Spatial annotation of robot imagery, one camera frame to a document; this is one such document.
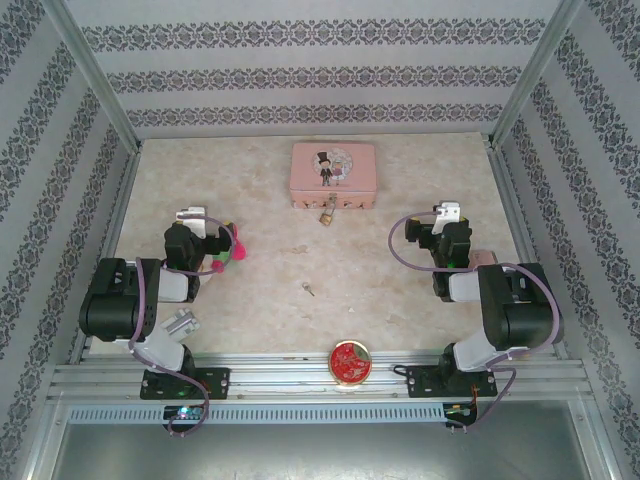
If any pink tin box cartoon couple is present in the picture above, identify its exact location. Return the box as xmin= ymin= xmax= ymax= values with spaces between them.
xmin=288 ymin=142 xmax=377 ymax=210

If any pink green plush toy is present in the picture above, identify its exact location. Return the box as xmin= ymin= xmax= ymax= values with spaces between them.
xmin=208 ymin=225 xmax=250 ymax=276

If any white grey plastic block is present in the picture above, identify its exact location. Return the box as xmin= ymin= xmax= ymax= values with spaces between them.
xmin=160 ymin=308 xmax=202 ymax=338

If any round red gold tin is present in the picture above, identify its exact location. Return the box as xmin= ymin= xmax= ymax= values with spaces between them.
xmin=327 ymin=339 xmax=372 ymax=386

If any right controller board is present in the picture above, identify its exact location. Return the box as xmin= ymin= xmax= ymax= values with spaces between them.
xmin=444 ymin=403 xmax=479 ymax=426

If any controller board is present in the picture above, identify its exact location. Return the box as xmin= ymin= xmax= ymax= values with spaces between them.
xmin=163 ymin=404 xmax=207 ymax=422
xmin=444 ymin=403 xmax=479 ymax=426

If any left controller board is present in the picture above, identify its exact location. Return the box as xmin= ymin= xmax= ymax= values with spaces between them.
xmin=163 ymin=404 xmax=207 ymax=422

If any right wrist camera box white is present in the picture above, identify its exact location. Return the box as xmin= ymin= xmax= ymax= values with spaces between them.
xmin=433 ymin=200 xmax=464 ymax=235

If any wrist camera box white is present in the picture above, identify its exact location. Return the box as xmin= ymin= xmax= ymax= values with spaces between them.
xmin=174 ymin=204 xmax=209 ymax=240
xmin=433 ymin=200 xmax=464 ymax=235

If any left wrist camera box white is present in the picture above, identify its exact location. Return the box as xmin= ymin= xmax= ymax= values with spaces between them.
xmin=174 ymin=204 xmax=209 ymax=240

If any aluminium side rail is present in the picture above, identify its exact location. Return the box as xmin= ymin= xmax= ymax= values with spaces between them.
xmin=67 ymin=149 xmax=144 ymax=364
xmin=487 ymin=142 xmax=571 ymax=360

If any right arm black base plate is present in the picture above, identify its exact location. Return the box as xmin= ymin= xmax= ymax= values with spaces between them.
xmin=405 ymin=364 xmax=499 ymax=400

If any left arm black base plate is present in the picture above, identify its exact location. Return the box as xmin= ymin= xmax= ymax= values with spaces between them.
xmin=139 ymin=367 xmax=232 ymax=401

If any aluminium mounting rail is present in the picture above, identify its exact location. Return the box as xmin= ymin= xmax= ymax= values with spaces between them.
xmin=47 ymin=349 xmax=594 ymax=402

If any aluminium frame post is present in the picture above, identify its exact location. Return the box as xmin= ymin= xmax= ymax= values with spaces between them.
xmin=42 ymin=0 xmax=144 ymax=151
xmin=488 ymin=0 xmax=586 ymax=146

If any slotted grey cable duct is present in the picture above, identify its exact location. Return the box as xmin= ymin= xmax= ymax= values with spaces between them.
xmin=67 ymin=405 xmax=447 ymax=425

